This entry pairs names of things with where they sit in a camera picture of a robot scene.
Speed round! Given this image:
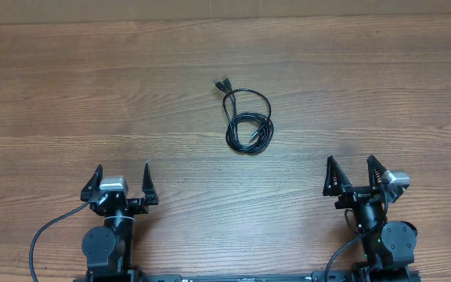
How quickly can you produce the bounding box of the black audio jack cable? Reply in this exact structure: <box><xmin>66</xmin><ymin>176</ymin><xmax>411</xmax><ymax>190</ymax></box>
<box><xmin>213</xmin><ymin>80</ymin><xmax>269</xmax><ymax>152</ymax></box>

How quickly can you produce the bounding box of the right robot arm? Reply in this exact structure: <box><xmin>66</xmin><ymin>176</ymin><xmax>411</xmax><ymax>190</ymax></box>
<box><xmin>322</xmin><ymin>155</ymin><xmax>420</xmax><ymax>282</ymax></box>

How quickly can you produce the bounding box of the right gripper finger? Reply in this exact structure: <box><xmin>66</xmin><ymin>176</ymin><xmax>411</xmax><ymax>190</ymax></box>
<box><xmin>366</xmin><ymin>155</ymin><xmax>387</xmax><ymax>188</ymax></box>
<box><xmin>323</xmin><ymin>156</ymin><xmax>352</xmax><ymax>197</ymax></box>

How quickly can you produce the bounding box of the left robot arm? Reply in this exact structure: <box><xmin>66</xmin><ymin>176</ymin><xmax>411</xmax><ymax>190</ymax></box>
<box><xmin>80</xmin><ymin>164</ymin><xmax>159</xmax><ymax>282</ymax></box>

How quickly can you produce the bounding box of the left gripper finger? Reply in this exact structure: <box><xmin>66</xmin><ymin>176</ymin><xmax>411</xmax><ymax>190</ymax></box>
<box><xmin>80</xmin><ymin>164</ymin><xmax>103</xmax><ymax>201</ymax></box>
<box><xmin>142</xmin><ymin>162</ymin><xmax>159</xmax><ymax>205</ymax></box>

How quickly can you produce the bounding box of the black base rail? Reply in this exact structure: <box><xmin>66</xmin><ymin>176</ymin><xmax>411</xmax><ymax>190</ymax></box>
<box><xmin>72</xmin><ymin>269</ymin><xmax>422</xmax><ymax>282</ymax></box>

